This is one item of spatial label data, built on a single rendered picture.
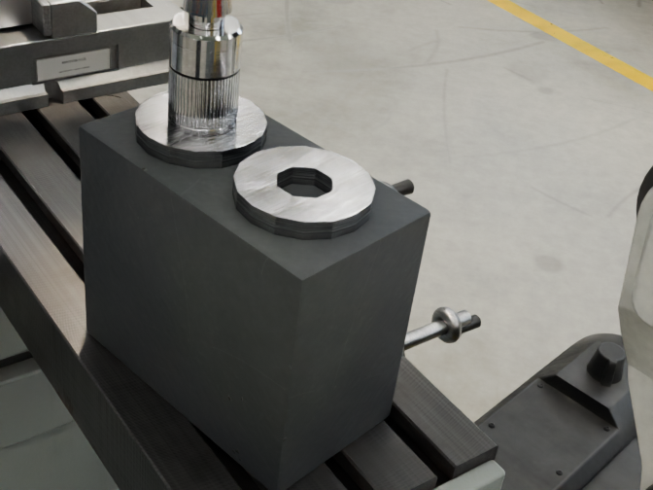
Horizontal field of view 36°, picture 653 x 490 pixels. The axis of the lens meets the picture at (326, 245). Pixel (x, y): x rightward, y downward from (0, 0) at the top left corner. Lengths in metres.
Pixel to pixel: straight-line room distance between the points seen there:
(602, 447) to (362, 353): 0.66
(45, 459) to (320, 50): 2.51
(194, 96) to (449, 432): 0.31
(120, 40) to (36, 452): 0.47
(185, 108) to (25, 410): 0.56
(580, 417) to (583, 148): 1.97
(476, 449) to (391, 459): 0.07
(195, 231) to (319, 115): 2.49
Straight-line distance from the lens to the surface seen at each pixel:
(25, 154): 1.04
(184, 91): 0.66
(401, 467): 0.73
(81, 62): 1.14
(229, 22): 0.66
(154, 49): 1.17
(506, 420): 1.28
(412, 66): 3.51
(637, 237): 0.92
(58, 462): 1.24
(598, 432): 1.31
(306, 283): 0.57
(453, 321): 1.51
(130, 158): 0.67
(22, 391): 1.13
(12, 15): 1.12
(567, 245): 2.72
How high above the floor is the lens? 1.46
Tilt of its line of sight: 35 degrees down
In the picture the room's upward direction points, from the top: 8 degrees clockwise
